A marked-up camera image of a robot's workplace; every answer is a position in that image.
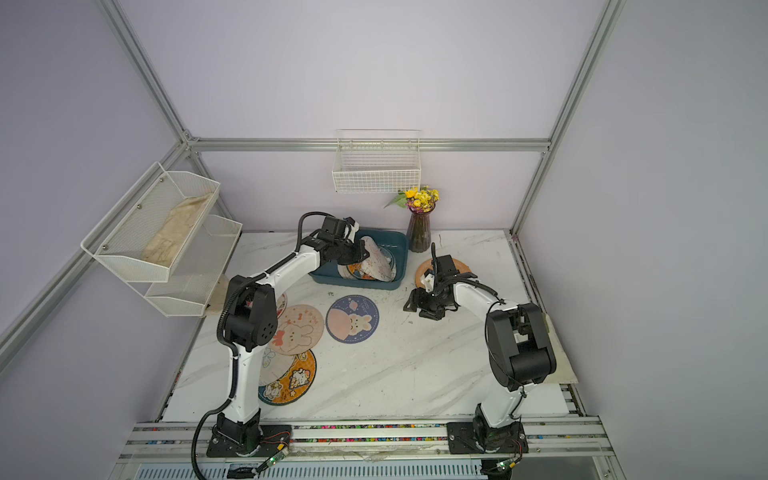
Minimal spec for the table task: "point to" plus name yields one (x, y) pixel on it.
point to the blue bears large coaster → (353, 271)
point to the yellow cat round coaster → (294, 384)
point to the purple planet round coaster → (352, 319)
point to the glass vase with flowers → (420, 201)
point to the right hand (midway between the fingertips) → (406, 311)
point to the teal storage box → (398, 243)
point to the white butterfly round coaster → (377, 265)
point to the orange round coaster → (426, 266)
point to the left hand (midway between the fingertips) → (368, 255)
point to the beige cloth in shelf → (164, 244)
